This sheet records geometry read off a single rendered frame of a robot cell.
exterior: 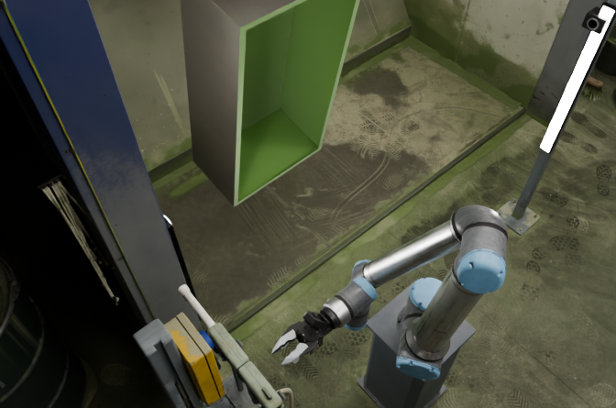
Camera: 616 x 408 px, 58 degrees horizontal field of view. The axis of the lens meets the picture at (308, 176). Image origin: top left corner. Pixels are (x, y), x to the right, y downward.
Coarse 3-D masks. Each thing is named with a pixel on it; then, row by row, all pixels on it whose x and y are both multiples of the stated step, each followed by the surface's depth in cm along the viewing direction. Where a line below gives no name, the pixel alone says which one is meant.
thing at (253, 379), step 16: (192, 304) 169; (208, 320) 165; (224, 336) 161; (224, 352) 158; (240, 352) 158; (240, 368) 155; (256, 368) 155; (256, 384) 152; (256, 400) 166; (272, 400) 149
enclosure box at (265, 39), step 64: (192, 0) 193; (256, 0) 185; (320, 0) 237; (192, 64) 223; (256, 64) 266; (320, 64) 262; (192, 128) 263; (256, 128) 306; (320, 128) 293; (256, 192) 284
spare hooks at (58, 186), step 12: (48, 180) 137; (48, 192) 138; (60, 192) 140; (72, 216) 149; (72, 228) 149; (84, 228) 157; (84, 240) 158; (84, 252) 157; (96, 264) 169; (108, 264) 177; (108, 288) 174
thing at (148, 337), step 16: (144, 336) 108; (160, 336) 108; (144, 352) 107; (160, 352) 111; (176, 352) 113; (160, 368) 112; (176, 368) 117; (160, 384) 123; (176, 384) 124; (192, 384) 127; (176, 400) 126; (192, 400) 132
